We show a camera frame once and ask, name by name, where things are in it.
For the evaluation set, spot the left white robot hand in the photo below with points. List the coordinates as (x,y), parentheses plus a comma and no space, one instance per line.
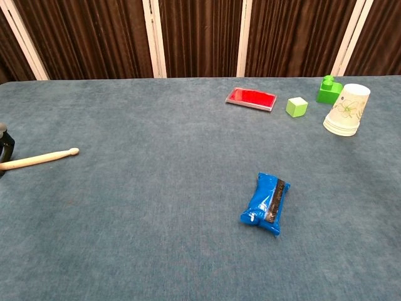
(9,145)

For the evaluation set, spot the pale wooden drumstick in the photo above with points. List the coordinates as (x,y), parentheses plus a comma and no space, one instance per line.
(40,159)

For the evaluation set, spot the blue-grey table mat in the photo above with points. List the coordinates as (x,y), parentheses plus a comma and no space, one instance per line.
(141,188)

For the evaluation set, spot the red and white card box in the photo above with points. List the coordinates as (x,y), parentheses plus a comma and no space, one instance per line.
(252,98)

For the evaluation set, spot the blue snack packet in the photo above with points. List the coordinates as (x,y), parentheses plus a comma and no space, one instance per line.
(261,203)

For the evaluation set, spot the light green cube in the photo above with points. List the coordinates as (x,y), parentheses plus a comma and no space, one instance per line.
(296,108)

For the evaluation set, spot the green toy building brick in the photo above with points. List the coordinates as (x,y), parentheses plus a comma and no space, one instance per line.
(326,92)

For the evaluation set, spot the white paper cup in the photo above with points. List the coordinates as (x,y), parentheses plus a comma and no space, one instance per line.
(346,113)

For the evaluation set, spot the white screen frame post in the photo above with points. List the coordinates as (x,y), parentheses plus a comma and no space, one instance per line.
(25,44)
(351,37)
(244,37)
(155,40)

